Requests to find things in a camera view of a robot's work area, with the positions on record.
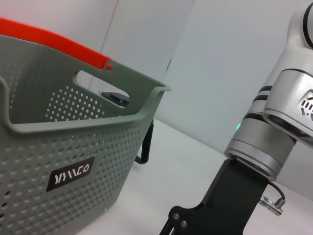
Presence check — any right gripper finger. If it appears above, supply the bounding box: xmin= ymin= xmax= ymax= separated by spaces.
xmin=160 ymin=218 xmax=177 ymax=235

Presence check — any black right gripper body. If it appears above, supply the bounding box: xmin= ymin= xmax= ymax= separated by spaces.
xmin=168 ymin=158 xmax=269 ymax=235

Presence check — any grey perforated storage bin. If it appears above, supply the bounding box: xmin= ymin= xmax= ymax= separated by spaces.
xmin=0 ymin=34 xmax=173 ymax=235

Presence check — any right gripper cable connector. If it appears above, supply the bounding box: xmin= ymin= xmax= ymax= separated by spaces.
xmin=260 ymin=182 xmax=287 ymax=217

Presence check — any orange bin handle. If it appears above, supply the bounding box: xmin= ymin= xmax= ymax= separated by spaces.
xmin=0 ymin=17 xmax=114 ymax=71

